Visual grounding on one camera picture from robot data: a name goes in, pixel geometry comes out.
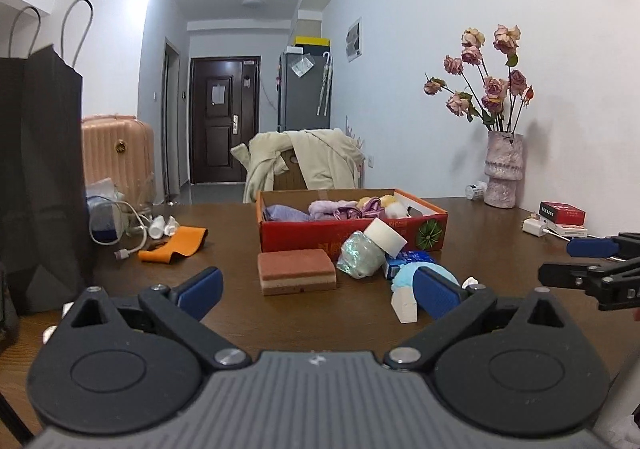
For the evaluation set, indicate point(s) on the small white bottle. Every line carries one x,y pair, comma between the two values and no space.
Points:
172,225
157,225

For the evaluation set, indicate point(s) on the clear glass jar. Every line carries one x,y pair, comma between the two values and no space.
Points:
142,196

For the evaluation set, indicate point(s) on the white foam wedge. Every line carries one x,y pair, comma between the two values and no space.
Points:
404,306

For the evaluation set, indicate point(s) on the white charger plug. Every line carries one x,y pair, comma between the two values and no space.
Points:
535,226

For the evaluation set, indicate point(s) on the lilac fluffy headband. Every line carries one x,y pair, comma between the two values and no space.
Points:
325,207

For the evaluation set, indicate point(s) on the pink suitcase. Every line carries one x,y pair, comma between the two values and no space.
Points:
117,149

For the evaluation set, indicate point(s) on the yellow box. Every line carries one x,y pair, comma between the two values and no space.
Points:
312,42

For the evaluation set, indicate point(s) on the red flat box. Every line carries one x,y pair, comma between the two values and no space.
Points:
562,213

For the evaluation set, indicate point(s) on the white umbrella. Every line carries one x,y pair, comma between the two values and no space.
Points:
326,84

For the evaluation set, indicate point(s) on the dried pink roses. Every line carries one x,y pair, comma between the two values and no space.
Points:
492,89

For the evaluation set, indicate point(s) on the clear plastic packet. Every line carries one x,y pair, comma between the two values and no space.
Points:
102,188

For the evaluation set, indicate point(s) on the grey fridge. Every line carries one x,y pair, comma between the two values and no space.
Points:
302,99

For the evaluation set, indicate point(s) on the brick red sponge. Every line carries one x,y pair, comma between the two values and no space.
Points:
297,271

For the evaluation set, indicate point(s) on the beige coat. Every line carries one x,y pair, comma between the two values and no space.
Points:
315,154

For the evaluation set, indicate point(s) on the white flat box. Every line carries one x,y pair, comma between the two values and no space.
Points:
570,230

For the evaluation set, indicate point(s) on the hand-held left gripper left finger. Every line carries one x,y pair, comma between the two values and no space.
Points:
202,290

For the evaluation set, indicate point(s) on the pink textured vase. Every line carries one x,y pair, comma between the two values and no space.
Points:
502,169

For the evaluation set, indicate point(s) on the yellow white hamster plush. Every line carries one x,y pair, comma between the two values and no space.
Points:
391,204

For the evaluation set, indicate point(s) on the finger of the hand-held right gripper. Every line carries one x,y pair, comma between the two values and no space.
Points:
592,247
560,275

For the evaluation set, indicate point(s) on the grey side door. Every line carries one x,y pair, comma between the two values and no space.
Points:
172,119

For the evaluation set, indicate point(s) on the white wall socket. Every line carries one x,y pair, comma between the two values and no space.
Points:
371,160

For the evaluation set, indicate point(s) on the brown chair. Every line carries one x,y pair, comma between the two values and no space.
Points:
290,174

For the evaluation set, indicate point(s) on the blue tissue pack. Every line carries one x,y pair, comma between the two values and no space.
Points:
407,260

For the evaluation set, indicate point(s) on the dark brown door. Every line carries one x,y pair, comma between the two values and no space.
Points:
222,124

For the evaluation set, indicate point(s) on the wall picture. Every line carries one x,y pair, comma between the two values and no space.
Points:
354,40

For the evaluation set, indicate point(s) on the small white jar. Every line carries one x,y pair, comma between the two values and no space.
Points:
475,190

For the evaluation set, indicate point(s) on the small ceiling fixture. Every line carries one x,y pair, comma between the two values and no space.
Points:
253,4

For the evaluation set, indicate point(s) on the lavender knitted cloth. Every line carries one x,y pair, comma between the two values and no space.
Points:
282,213

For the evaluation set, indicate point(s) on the iridescent shiny pouch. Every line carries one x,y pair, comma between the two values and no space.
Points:
360,256

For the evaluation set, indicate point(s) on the red cardboard box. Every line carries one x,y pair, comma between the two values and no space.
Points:
310,234

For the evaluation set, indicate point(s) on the light blue fluffy cloth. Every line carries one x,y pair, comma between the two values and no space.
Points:
402,279

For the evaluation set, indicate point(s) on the black paper bag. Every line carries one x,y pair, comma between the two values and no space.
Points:
40,169

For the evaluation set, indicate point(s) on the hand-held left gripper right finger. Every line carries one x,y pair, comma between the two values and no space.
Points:
437,292

